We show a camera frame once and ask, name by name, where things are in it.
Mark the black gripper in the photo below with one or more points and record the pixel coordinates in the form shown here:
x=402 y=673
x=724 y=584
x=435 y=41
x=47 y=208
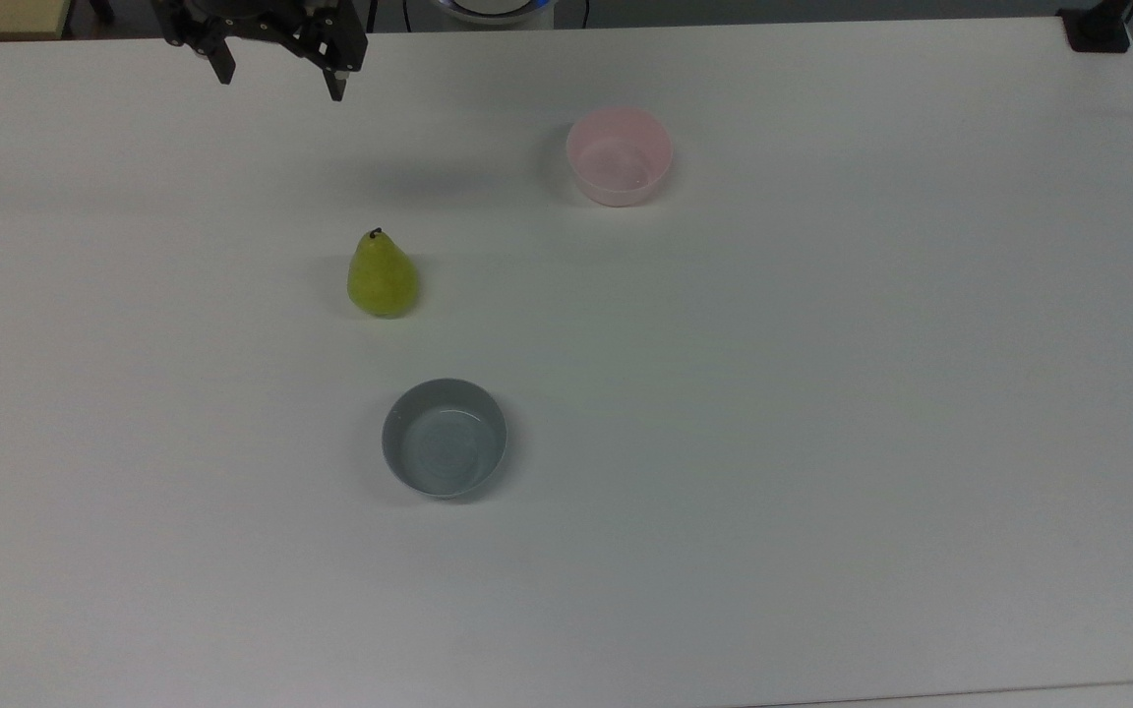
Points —
x=262 y=18

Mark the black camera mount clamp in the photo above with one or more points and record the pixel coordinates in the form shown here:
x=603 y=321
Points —
x=1098 y=28

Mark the grey plastic bowl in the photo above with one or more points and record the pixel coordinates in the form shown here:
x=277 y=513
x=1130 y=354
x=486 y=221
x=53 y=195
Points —
x=444 y=439

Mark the pink plastic bowl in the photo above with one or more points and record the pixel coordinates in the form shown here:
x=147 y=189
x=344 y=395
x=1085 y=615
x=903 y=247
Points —
x=619 y=157

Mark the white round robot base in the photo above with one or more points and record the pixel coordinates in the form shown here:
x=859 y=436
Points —
x=493 y=8

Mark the green pear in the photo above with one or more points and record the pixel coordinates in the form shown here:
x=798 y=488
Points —
x=382 y=280

